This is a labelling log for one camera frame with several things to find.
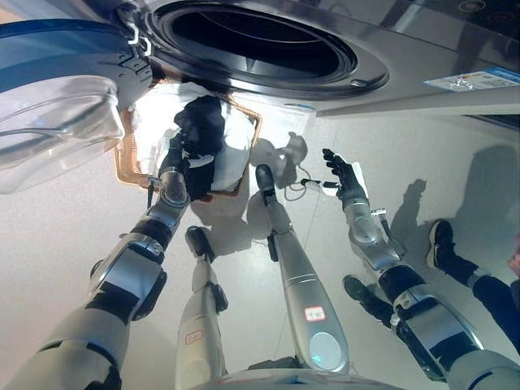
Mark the robot left hand black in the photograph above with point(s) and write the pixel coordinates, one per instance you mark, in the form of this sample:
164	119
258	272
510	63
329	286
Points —
174	156

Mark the robot right hand black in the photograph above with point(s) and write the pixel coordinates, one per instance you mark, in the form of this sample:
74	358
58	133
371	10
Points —
349	178

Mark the black garment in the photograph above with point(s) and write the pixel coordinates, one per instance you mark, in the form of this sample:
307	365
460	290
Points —
203	122

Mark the robot right arm silver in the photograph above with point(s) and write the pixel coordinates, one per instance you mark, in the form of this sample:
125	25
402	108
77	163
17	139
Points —
410	292

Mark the robot left arm silver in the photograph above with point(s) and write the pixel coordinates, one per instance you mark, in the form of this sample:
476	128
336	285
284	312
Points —
122	276

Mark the brown rectangular laundry basket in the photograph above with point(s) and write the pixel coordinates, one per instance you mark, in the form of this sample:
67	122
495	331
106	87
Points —
124	162

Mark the white clothes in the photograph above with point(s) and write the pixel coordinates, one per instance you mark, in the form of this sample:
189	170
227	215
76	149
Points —
233	162

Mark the round washing machine door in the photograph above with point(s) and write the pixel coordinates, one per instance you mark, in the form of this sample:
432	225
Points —
53	101

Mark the grey front-load washing machine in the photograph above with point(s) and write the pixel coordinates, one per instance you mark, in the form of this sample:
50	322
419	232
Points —
406	48

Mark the blue floor tape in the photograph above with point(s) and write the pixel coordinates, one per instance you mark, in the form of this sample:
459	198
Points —
301	107

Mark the black sneaker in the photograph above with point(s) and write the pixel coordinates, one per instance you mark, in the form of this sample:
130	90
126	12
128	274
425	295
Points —
440	243
359	292

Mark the robot right leg silver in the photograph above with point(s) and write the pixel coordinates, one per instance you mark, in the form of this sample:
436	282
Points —
300	284

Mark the robot leg silver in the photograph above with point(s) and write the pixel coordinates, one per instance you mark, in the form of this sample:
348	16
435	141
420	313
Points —
201	317
300	284

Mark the energy label sticker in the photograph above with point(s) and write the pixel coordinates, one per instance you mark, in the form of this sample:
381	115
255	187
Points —
471	79

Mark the robot left leg silver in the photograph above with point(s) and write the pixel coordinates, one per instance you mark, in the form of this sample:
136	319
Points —
201	317

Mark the person leg dark trousers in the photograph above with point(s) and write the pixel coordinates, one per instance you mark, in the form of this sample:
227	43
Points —
491	292

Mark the robot torso silver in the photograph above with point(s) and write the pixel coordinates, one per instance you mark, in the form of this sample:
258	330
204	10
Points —
292	378

